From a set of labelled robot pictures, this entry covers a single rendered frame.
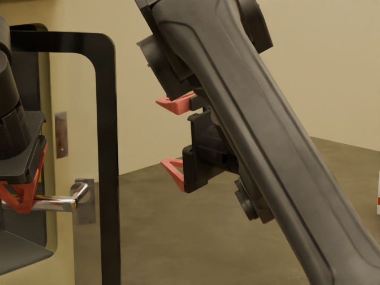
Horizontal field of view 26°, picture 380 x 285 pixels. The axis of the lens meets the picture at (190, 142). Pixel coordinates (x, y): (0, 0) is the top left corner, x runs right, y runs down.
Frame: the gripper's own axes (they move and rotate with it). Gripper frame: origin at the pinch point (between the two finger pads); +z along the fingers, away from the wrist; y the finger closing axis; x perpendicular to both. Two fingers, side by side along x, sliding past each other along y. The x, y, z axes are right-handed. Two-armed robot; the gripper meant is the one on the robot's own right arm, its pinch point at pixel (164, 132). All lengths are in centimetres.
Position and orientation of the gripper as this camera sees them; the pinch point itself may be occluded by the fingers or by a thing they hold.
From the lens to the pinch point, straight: 123.1
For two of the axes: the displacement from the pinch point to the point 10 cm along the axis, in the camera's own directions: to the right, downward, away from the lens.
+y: -0.6, -9.2, -3.8
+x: -6.7, 3.2, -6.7
